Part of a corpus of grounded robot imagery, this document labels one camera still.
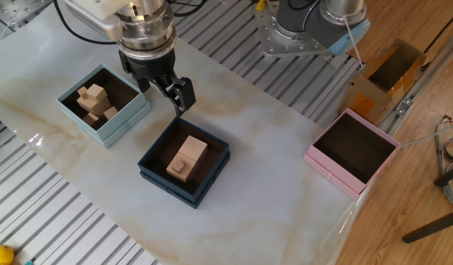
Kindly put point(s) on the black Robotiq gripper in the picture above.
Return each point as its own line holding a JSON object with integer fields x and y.
{"x": 153, "y": 64}

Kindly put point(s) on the small wooden cube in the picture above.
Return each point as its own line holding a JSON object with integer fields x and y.
{"x": 81, "y": 91}
{"x": 110, "y": 112}
{"x": 178, "y": 167}
{"x": 90, "y": 119}

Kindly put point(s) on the light blue cardboard box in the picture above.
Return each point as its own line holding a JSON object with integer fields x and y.
{"x": 120, "y": 125}

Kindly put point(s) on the dark blue cardboard box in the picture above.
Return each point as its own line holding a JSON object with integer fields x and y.
{"x": 167, "y": 187}

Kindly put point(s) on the pink cardboard box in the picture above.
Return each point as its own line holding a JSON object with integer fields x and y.
{"x": 333, "y": 173}

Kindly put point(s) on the brown cardboard box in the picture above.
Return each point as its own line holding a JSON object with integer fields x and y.
{"x": 366, "y": 95}

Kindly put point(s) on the large wooden cube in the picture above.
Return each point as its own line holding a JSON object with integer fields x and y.
{"x": 193, "y": 147}
{"x": 178, "y": 177}

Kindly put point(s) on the medium wooden cube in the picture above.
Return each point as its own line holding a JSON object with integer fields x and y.
{"x": 98, "y": 92}

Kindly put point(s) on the marble pattern mat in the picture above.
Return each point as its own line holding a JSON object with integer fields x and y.
{"x": 248, "y": 184}

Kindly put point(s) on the yellow connector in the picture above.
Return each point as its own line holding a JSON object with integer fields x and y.
{"x": 260, "y": 5}

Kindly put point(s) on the perforated metal plate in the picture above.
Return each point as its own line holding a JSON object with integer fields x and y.
{"x": 13, "y": 11}

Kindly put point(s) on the yellow turtle toy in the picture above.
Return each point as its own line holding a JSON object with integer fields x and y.
{"x": 1, "y": 254}

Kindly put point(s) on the black stand leg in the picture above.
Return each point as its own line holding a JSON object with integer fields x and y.
{"x": 432, "y": 226}
{"x": 449, "y": 176}

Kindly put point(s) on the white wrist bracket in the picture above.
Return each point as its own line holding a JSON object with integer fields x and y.
{"x": 98, "y": 14}

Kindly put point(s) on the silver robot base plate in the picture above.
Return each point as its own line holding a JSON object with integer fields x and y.
{"x": 281, "y": 40}

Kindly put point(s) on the metal corner bracket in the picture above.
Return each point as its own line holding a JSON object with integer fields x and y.
{"x": 403, "y": 105}

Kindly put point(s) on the aluminium table edge rail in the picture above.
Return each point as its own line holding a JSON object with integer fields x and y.
{"x": 441, "y": 60}

